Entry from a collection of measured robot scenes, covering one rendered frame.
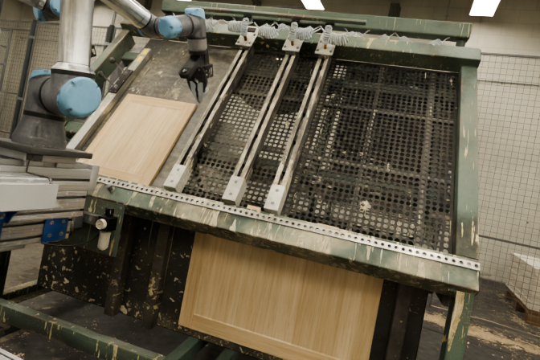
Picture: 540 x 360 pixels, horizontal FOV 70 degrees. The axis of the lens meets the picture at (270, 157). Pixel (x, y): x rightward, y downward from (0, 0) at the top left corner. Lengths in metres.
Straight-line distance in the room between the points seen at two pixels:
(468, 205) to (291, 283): 0.82
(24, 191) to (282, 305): 1.19
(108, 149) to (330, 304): 1.33
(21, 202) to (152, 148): 0.98
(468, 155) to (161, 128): 1.49
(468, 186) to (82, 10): 1.54
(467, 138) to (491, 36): 5.07
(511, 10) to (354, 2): 2.35
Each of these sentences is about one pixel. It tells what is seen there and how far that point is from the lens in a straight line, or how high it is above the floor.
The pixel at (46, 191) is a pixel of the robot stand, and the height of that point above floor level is 0.93.
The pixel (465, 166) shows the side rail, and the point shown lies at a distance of 1.86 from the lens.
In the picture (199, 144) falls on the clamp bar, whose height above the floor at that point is 1.14.
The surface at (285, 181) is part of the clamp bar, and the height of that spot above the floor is 1.05.
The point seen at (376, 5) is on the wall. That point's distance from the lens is 7.17.
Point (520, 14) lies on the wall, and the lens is 7.15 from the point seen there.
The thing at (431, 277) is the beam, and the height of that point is 0.82.
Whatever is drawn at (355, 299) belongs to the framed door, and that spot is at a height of 0.60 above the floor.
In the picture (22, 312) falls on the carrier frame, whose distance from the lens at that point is 2.34.
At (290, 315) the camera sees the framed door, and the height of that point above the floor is 0.45.
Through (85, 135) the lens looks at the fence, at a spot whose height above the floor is 1.07.
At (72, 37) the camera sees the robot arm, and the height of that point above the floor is 1.36.
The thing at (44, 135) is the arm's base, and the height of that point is 1.07.
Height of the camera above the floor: 1.13
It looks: level
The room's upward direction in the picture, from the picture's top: 11 degrees clockwise
